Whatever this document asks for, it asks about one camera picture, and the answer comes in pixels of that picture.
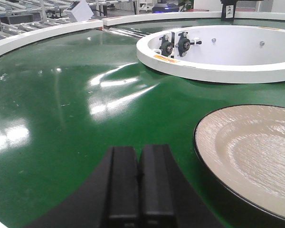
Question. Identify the beige plate black rim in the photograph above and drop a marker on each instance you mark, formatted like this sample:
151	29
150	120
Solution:
243	146

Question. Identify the black bearing mount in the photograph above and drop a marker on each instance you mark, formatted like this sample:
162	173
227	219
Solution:
184	43
166	46

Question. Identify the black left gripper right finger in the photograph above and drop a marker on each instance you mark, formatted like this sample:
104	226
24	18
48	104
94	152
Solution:
167	198

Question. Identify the black bearing mount left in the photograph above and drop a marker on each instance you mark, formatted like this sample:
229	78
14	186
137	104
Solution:
166	46

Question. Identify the blue mobile robot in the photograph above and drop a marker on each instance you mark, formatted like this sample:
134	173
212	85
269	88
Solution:
164	6

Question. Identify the metal roller rack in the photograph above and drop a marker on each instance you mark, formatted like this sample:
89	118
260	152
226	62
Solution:
21	16

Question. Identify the black bearing mount right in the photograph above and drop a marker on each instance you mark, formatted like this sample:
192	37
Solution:
184	43

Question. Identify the green conveyor belt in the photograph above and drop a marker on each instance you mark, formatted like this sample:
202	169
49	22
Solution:
65	100

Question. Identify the white outer conveyor rim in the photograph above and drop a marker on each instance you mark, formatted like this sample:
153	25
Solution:
16	41

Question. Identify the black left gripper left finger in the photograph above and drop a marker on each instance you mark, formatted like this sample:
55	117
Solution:
108	198

